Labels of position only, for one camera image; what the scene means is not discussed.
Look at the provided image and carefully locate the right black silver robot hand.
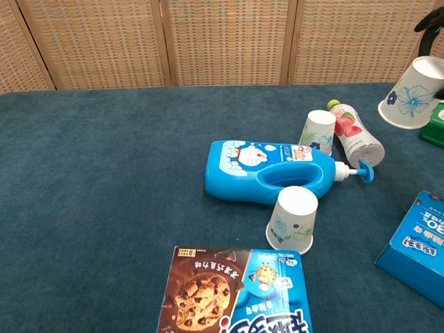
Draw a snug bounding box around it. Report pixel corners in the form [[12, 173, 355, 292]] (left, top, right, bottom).
[[414, 6, 444, 100]]

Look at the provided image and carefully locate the white floral paper cup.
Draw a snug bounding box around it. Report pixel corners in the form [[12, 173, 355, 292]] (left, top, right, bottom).
[[298, 110, 336, 157], [377, 55, 444, 130], [265, 186, 319, 256]]

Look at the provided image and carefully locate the green box yellow lid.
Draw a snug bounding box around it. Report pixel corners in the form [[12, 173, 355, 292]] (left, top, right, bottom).
[[418, 100, 444, 148]]

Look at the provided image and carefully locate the pink juice bottle green cap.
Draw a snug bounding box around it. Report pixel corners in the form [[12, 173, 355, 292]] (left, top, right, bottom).
[[327, 99, 386, 169]]

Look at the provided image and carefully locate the woven rattan folding screen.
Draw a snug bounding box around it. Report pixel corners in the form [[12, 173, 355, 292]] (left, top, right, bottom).
[[0, 0, 444, 95]]

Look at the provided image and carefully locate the blue pump detergent bottle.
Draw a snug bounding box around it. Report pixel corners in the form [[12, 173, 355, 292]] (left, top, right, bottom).
[[204, 139, 375, 208]]

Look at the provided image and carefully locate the brown and blue cookie box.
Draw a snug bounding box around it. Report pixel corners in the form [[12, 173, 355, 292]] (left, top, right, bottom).
[[157, 246, 314, 333]]

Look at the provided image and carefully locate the dark blue carpet mat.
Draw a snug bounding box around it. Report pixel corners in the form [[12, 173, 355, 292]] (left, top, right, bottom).
[[0, 82, 444, 333]]

